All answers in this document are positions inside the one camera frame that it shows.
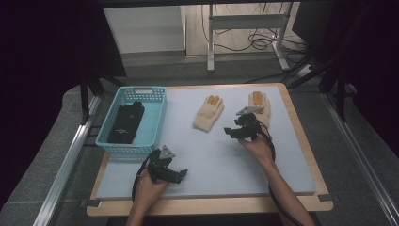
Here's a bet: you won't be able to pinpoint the teal plastic basket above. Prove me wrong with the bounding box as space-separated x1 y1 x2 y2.
94 86 168 155

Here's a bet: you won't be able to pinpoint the black glove white print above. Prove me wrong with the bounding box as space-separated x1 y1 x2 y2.
107 101 146 145

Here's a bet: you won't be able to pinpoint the light wooden table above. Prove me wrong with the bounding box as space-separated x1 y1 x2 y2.
86 82 334 218

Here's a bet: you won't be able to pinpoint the tangle of black floor cables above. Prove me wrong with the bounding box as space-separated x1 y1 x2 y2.
200 3 307 54

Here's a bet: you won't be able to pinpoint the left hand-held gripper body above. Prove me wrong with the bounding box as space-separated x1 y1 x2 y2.
148 144 179 184

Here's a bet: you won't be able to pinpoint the left hand-held gripper black cable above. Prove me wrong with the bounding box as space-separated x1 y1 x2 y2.
131 149 162 202

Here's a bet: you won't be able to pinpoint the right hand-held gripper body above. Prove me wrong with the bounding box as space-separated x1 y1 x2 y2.
234 106 265 140

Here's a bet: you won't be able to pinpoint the cream knit glove orange fingers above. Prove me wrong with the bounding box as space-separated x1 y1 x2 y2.
192 94 226 133
247 90 272 128

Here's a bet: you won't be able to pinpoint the white metal desk frame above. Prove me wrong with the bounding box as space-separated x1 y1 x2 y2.
206 3 291 73

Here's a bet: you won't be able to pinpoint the dark curtain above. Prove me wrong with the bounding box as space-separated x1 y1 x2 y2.
328 0 399 154
0 0 126 210

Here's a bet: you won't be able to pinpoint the black stand legs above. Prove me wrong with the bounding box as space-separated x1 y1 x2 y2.
78 73 126 125
288 6 350 123

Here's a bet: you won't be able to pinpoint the person's left hand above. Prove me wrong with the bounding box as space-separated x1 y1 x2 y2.
135 170 168 203

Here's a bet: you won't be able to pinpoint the white cabinet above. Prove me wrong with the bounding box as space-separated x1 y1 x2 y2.
103 6 186 55

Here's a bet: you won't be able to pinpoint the person's right hand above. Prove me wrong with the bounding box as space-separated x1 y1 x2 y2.
238 130 276 166

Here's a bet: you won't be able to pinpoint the pale grey foam mat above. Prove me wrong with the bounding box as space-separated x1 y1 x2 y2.
95 85 317 201

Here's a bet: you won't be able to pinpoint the aluminium rail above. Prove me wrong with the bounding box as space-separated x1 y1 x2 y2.
323 92 399 225
32 95 102 226

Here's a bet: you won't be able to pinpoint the black tape piece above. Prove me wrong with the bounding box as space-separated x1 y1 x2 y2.
79 198 102 208
318 193 340 202

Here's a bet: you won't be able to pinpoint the white power strip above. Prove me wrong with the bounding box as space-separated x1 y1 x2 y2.
295 64 314 78

